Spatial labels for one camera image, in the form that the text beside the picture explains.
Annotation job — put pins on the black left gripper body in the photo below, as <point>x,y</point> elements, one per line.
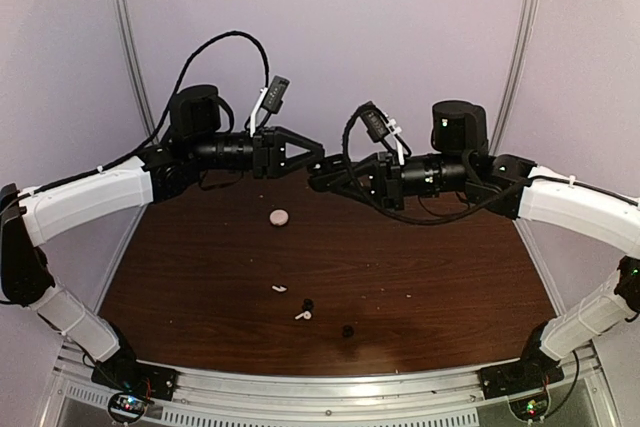
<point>262,153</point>

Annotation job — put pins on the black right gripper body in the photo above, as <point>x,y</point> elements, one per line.
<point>394,191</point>

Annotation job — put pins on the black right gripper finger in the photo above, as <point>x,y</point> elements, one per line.
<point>366,168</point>
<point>348,190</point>

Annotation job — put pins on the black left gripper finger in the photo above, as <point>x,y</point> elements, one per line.
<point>287,165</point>
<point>290,139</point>

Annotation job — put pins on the white round charging case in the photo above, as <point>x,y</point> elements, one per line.
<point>279,217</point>

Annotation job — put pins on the black earbud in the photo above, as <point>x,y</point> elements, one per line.
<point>347,331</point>
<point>307,304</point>

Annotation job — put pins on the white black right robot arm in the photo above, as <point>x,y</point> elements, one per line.
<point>461,178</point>

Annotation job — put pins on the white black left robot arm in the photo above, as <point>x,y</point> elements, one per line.
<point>194,144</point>

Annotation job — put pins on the white earbud lower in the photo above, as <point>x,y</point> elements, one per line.
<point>305,315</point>

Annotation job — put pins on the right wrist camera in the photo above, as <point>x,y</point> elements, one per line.
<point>375,121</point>

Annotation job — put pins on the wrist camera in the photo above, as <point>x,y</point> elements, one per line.
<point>375,121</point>
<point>273,99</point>

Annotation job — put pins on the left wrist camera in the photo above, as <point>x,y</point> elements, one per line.
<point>273,99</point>

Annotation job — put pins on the left aluminium frame post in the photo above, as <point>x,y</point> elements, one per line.
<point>133,67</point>

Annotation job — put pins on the aluminium frame post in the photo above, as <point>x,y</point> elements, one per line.
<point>526,23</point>
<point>133,67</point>

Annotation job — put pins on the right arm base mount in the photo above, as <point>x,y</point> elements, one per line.
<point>524,385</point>

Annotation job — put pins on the front aluminium rail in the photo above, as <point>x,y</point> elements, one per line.
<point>448,397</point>

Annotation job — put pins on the right aluminium frame post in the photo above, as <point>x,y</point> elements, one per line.
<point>526,23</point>

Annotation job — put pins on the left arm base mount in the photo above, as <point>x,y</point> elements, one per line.
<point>136,391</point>

